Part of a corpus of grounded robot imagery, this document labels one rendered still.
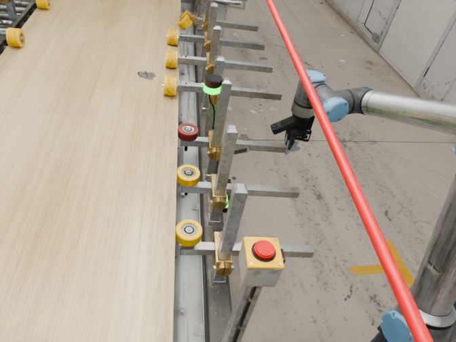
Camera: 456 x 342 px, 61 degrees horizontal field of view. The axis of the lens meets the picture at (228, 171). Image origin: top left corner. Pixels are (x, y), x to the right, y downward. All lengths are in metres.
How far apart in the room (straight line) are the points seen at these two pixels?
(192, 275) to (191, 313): 0.14
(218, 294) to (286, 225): 1.27
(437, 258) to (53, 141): 1.25
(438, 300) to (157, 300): 0.75
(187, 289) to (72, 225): 0.45
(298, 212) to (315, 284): 0.54
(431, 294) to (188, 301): 0.73
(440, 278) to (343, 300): 1.17
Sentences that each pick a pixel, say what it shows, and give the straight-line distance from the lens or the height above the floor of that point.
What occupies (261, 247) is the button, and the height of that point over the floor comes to 1.23.
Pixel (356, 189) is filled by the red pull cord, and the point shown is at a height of 1.64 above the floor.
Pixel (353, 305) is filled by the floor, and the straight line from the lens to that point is 2.31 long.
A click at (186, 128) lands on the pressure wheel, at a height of 0.91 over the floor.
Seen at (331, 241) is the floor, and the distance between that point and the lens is 2.52.
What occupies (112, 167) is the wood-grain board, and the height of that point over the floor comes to 0.90.
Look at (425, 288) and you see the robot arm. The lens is 1.22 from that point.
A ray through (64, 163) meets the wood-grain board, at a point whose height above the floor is 0.90.
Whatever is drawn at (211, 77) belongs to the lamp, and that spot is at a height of 1.16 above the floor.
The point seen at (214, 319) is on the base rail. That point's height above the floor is 0.70.
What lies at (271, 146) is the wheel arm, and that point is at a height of 0.86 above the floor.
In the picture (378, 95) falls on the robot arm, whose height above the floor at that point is 1.22.
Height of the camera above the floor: 1.81
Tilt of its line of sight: 41 degrees down
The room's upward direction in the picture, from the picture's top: 12 degrees clockwise
